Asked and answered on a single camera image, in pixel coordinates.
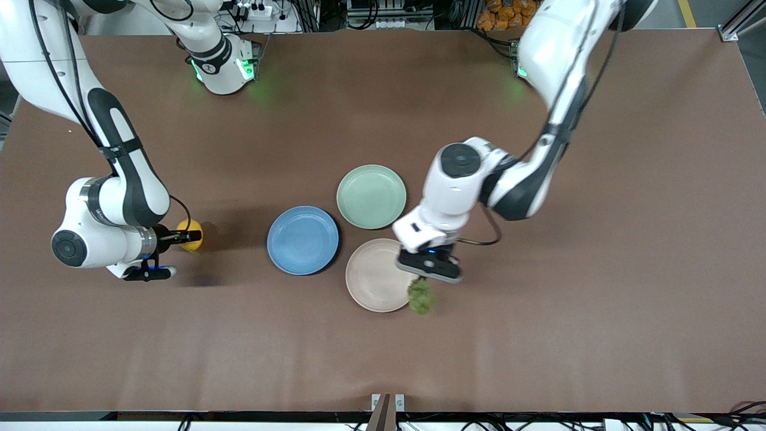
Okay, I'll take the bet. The yellow lemon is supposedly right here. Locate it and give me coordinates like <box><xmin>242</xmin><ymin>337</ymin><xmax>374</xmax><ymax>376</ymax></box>
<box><xmin>176</xmin><ymin>219</ymin><xmax>204</xmax><ymax>253</ymax></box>

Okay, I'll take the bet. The green lettuce leaf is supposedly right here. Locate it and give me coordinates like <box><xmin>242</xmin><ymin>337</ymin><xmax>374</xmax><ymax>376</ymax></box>
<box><xmin>408</xmin><ymin>278</ymin><xmax>437</xmax><ymax>315</ymax></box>

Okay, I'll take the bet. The beige plate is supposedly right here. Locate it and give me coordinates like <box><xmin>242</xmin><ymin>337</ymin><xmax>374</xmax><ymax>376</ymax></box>
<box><xmin>345</xmin><ymin>238</ymin><xmax>420</xmax><ymax>313</ymax></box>

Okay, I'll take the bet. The pale green plate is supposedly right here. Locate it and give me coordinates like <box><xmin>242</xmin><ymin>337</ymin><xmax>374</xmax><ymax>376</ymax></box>
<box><xmin>336</xmin><ymin>165</ymin><xmax>408</xmax><ymax>230</ymax></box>

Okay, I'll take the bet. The blue plate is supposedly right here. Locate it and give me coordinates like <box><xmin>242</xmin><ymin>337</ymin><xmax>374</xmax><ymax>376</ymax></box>
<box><xmin>267</xmin><ymin>206</ymin><xmax>341</xmax><ymax>276</ymax></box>

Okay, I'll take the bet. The orange snack bag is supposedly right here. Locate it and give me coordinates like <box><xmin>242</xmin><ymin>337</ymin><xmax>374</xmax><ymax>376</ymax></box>
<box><xmin>476</xmin><ymin>0</ymin><xmax>543</xmax><ymax>32</ymax></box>

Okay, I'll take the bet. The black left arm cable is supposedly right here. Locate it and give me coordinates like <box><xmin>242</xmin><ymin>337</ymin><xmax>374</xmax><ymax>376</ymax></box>
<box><xmin>456</xmin><ymin>0</ymin><xmax>626</xmax><ymax>247</ymax></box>

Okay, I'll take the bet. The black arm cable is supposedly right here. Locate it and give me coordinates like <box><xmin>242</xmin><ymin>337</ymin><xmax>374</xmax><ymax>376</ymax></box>
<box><xmin>456</xmin><ymin>0</ymin><xmax>626</xmax><ymax>247</ymax></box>
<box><xmin>29</xmin><ymin>0</ymin><xmax>193</xmax><ymax>235</ymax></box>

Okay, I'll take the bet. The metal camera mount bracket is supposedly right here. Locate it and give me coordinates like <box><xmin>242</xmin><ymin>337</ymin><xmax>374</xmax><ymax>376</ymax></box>
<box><xmin>366</xmin><ymin>393</ymin><xmax>406</xmax><ymax>431</ymax></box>

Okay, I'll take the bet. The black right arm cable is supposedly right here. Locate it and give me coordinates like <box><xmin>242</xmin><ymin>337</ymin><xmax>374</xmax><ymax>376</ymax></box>
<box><xmin>29</xmin><ymin>0</ymin><xmax>193</xmax><ymax>235</ymax></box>

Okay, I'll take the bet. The black floor cable bundle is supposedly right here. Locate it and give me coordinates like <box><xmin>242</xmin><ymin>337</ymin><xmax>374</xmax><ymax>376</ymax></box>
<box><xmin>709</xmin><ymin>400</ymin><xmax>766</xmax><ymax>429</ymax></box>

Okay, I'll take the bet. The aluminium frame profile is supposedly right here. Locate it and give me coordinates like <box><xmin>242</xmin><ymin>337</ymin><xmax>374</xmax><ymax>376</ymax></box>
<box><xmin>717</xmin><ymin>0</ymin><xmax>766</xmax><ymax>43</ymax></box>

